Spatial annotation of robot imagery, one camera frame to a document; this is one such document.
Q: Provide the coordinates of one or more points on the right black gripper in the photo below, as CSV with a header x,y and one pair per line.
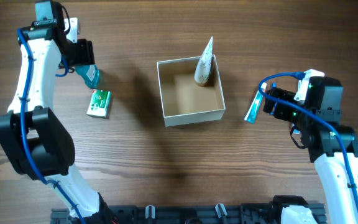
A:
x,y
272,101

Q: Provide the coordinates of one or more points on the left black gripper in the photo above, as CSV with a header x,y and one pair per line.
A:
x,y
81,54

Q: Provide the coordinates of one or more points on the blue mouthwash bottle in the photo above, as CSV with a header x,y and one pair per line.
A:
x,y
90,74

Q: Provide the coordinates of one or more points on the teal toothpaste tube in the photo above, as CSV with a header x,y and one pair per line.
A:
x,y
253,111

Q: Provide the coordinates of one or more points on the green white soap box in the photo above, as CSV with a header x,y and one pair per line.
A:
x,y
99,103

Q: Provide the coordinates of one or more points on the white leaf-print cosmetic tube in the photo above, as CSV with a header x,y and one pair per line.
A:
x,y
203,68

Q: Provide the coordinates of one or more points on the blue disposable razor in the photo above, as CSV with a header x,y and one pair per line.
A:
x,y
273,85

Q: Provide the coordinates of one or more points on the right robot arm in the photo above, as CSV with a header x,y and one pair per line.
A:
x,y
332,147

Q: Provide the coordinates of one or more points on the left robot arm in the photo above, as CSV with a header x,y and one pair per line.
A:
x,y
34,140

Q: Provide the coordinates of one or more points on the blue white toothbrush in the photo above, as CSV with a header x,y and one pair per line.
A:
x,y
295,131

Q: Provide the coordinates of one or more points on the white open cardboard box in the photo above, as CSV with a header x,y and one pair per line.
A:
x,y
182,100

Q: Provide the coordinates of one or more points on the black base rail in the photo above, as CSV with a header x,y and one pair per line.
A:
x,y
244,213

